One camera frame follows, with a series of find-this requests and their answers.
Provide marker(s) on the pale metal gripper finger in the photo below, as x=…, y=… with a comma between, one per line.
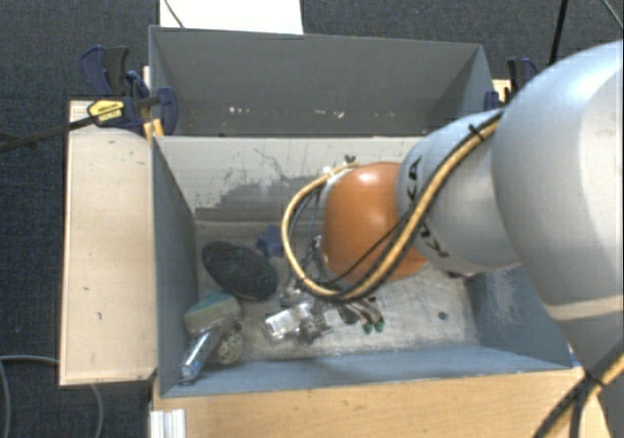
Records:
x=292, y=295
x=285, y=323

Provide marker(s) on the black oval disc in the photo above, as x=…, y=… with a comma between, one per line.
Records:
x=239, y=271

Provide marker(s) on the speckled beige ball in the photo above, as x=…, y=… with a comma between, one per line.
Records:
x=230, y=347

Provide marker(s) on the teal and yellow sponge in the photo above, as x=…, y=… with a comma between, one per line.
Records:
x=212, y=310

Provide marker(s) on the pale wood board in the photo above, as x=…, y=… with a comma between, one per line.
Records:
x=107, y=255

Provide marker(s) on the grey metal bin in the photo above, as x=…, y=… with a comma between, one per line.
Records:
x=292, y=80

